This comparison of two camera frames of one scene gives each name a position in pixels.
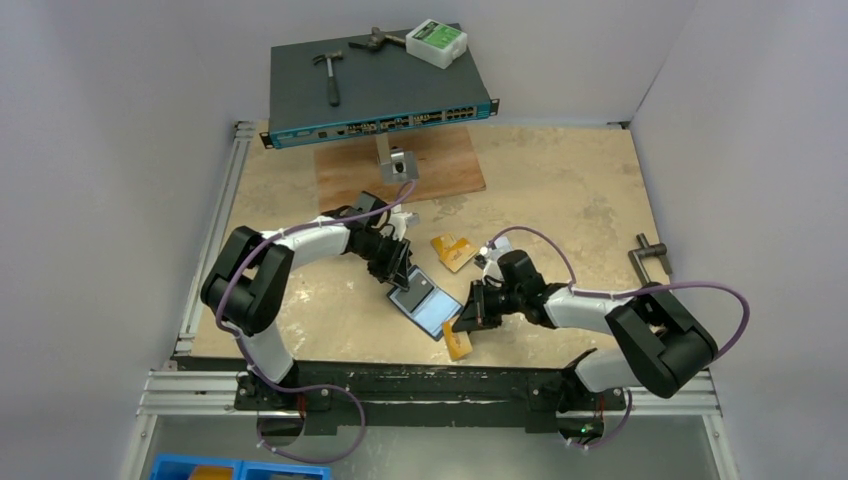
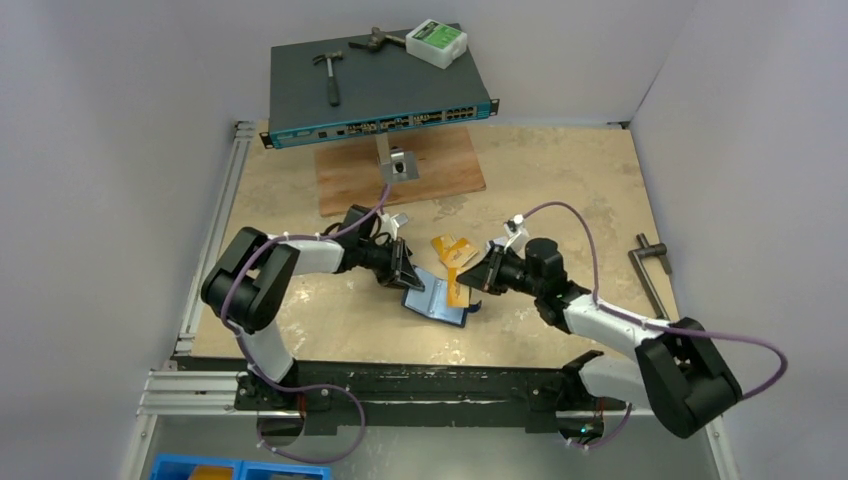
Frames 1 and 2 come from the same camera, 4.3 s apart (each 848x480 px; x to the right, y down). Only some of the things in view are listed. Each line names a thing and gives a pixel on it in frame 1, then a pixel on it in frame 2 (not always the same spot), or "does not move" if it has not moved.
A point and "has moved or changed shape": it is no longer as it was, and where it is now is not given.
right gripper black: (482, 302) to (491, 271)
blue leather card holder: (427, 304) has moved or changed shape
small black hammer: (333, 85) does not move
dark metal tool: (377, 37) does not move
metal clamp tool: (637, 264) does not move
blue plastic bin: (187, 467) does not move
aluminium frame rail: (217, 394) does not move
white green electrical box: (436, 43) does not move
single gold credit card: (458, 342) to (458, 293)
